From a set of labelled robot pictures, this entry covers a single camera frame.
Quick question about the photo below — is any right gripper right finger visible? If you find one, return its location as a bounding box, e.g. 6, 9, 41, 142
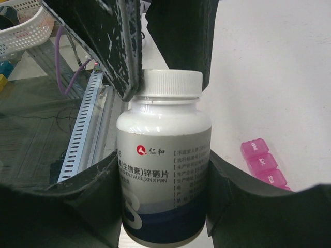
206, 152, 330, 247

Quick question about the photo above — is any aluminium mounting rail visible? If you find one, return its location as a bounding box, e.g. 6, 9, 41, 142
87, 86, 128, 167

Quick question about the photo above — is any white pill bottle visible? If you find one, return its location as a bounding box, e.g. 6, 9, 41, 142
116, 69, 212, 247

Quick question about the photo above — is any white perforated plastic basket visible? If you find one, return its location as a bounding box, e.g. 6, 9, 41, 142
1, 1, 54, 61

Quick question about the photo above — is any slotted cable duct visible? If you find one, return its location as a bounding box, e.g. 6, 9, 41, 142
57, 73, 103, 183

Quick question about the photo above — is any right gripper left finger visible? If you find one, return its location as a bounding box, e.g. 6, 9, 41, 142
1, 152, 122, 247

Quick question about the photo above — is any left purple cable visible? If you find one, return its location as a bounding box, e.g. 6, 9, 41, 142
54, 25, 91, 96

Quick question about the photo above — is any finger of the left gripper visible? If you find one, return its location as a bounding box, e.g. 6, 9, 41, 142
145, 0, 219, 89
41, 0, 142, 101

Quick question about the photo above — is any pink weekly pill organizer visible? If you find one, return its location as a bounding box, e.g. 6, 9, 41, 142
240, 138, 291, 191

